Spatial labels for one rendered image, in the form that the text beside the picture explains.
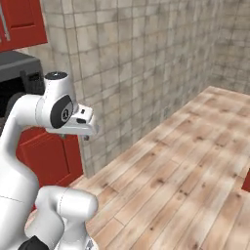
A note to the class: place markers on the red wall cupboard door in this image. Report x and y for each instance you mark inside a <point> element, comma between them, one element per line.
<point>24,19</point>

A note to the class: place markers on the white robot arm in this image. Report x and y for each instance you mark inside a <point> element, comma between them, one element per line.
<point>19,175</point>

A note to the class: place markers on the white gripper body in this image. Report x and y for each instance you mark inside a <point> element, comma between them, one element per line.
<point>74,129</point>

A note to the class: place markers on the red base cupboard door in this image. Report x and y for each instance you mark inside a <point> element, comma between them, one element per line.
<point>53,159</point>

